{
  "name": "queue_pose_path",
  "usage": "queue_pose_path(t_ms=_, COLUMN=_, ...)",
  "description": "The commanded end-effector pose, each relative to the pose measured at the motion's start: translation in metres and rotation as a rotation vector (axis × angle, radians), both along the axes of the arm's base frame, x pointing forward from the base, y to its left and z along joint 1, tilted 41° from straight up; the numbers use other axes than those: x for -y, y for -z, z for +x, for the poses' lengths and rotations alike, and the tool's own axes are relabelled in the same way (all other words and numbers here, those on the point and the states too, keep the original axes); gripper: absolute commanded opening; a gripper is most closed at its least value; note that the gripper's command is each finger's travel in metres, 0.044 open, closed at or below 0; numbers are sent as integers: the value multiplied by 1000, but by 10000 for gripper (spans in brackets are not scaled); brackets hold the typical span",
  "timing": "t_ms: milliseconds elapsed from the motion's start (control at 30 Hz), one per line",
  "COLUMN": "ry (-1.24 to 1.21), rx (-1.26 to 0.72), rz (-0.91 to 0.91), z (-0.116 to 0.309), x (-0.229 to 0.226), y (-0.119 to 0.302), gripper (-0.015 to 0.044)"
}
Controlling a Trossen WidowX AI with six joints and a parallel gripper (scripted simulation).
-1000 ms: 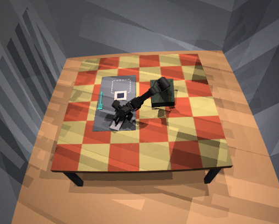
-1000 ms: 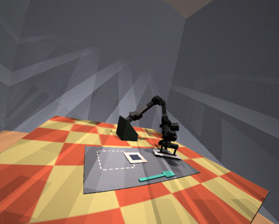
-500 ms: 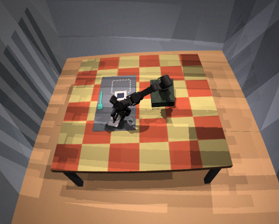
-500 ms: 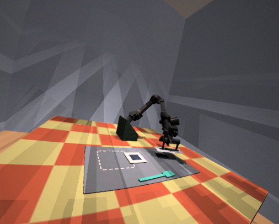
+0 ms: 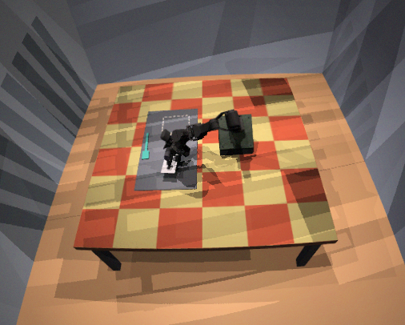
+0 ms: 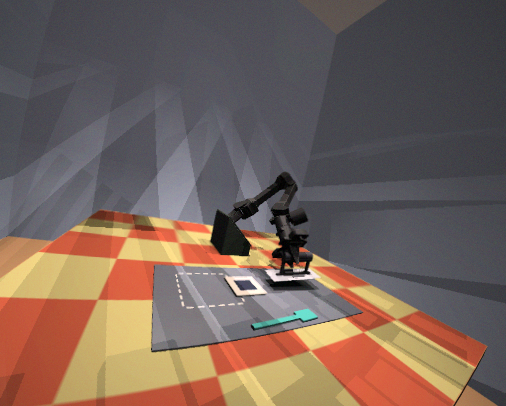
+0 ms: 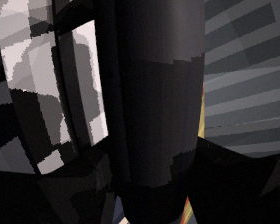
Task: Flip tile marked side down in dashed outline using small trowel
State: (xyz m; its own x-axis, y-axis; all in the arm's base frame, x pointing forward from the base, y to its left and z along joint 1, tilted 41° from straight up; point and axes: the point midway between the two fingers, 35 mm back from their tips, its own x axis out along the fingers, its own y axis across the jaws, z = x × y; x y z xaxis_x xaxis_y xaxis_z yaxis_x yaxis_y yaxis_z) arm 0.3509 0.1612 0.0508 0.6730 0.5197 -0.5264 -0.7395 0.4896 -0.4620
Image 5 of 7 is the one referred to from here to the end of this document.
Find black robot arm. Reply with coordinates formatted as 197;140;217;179
170;110;244;155

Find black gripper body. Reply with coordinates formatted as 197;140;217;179
160;129;190;157

